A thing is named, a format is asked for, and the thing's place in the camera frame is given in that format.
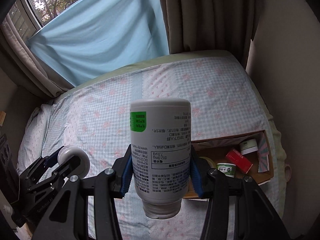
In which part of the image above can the light blue curtain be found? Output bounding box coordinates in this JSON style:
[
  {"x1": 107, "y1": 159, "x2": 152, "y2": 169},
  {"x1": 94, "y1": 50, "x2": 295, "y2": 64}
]
[{"x1": 29, "y1": 0, "x2": 169, "y2": 86}]

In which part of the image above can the window frame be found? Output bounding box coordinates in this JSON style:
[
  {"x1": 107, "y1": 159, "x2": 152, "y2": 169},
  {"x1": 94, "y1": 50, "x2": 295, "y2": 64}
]
[{"x1": 8, "y1": 0, "x2": 43, "y2": 42}]

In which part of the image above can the white jar grey lid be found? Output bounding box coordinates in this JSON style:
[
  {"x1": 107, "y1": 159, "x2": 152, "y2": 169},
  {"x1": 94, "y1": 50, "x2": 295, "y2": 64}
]
[{"x1": 57, "y1": 145, "x2": 90, "y2": 179}]

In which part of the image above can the beige curtain left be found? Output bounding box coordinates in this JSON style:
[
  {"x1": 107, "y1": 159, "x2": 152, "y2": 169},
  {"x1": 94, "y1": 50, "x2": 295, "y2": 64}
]
[{"x1": 1, "y1": 15, "x2": 74, "y2": 98}]

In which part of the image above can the red small box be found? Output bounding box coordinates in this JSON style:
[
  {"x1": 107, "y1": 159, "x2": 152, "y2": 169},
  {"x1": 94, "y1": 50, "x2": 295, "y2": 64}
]
[{"x1": 226, "y1": 149, "x2": 253, "y2": 174}]

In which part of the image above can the checkered floral bed sheet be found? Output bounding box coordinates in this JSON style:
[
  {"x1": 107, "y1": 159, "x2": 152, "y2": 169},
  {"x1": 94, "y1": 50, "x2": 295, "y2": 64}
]
[{"x1": 17, "y1": 56, "x2": 286, "y2": 240}]

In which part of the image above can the yellow tape roll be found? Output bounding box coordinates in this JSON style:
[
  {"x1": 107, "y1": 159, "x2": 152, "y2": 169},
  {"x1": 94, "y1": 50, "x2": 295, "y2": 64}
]
[{"x1": 199, "y1": 157, "x2": 216, "y2": 169}]

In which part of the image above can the green label white jar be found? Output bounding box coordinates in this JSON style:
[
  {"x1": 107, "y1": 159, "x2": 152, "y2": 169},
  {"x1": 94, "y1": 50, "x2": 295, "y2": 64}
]
[{"x1": 216, "y1": 163, "x2": 236, "y2": 178}]

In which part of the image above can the white pill bottle green label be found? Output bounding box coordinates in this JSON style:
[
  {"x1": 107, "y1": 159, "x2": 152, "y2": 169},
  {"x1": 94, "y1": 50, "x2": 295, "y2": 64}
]
[{"x1": 130, "y1": 98, "x2": 191, "y2": 219}]

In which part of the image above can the cardboard box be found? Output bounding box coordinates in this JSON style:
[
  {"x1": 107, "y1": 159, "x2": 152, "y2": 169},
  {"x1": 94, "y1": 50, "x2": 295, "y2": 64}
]
[{"x1": 182, "y1": 129, "x2": 274, "y2": 199}]

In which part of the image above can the pale green cream jar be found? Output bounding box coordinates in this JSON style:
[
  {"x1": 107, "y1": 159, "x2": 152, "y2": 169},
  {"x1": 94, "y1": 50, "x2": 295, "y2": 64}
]
[{"x1": 240, "y1": 139, "x2": 258, "y2": 155}]

